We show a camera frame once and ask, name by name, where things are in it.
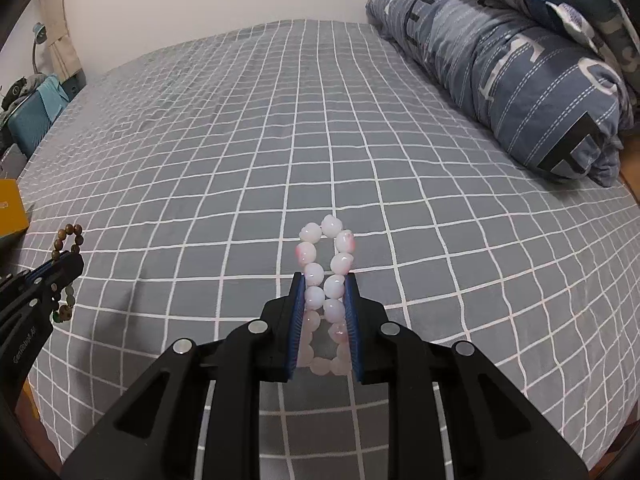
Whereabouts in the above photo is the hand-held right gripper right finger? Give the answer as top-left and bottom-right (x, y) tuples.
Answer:
(344, 272), (591, 480)

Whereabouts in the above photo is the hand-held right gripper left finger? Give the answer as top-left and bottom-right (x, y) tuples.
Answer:
(60, 272), (307, 480)

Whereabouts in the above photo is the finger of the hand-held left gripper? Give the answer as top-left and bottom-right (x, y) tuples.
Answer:
(0, 272), (65, 323)
(25, 251), (85, 288)

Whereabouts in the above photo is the brown wooden bead bracelet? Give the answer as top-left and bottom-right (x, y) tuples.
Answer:
(51, 224), (85, 324)

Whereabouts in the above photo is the white and yellow cardboard box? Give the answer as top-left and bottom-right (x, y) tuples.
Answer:
(0, 179), (30, 240)

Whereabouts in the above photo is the pink white bead bracelet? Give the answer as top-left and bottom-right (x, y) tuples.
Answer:
(295, 214), (357, 377)

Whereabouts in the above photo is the teal suitcase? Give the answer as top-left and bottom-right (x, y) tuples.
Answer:
(10, 67), (86, 156)

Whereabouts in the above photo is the teal towel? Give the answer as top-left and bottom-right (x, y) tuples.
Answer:
(36, 76), (69, 122)

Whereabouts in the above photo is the dark clothes pile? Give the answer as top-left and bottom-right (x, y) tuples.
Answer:
(0, 77), (32, 112)

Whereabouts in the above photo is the grey checked bed sheet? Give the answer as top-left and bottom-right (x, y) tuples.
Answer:
(15, 19), (636, 471)

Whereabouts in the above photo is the gooseneck desk lamp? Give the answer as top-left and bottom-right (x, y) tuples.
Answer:
(31, 22), (49, 75)

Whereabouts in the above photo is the beige curtain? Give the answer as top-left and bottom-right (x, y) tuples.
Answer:
(37, 0), (83, 81)

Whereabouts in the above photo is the blue striped quilt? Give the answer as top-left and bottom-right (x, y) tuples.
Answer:
(365, 0), (635, 188)

